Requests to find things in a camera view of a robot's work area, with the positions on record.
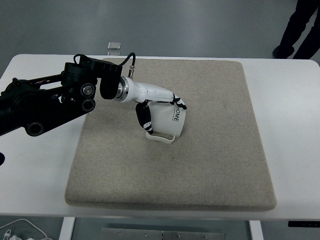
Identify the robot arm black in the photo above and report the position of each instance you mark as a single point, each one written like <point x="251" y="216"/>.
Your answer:
<point x="37" y="105"/>

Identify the silver floor socket plate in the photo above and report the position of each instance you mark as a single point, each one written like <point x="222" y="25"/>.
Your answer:
<point x="114" y="45"/>
<point x="113" y="53"/>

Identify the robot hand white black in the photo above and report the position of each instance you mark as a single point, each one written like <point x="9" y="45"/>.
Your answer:
<point x="150" y="92"/>

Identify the grey metal plate with screws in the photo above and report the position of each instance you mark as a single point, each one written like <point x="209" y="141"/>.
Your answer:
<point x="162" y="234"/>

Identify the white cup with HOME print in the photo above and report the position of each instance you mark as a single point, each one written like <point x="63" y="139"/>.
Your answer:
<point x="165" y="120"/>

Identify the white power adapter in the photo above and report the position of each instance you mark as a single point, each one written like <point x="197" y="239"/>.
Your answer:
<point x="15" y="237"/>

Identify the white table leg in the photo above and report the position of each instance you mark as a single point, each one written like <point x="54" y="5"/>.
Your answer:
<point x="255" y="230"/>
<point x="67" y="228"/>

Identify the person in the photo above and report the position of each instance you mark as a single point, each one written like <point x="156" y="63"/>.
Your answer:
<point x="300" y="27"/>

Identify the beige fabric mat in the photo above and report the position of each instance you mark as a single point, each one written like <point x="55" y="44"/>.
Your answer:
<point x="200" y="162"/>

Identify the black table control panel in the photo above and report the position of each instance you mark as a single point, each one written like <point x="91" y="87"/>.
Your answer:
<point x="303" y="224"/>

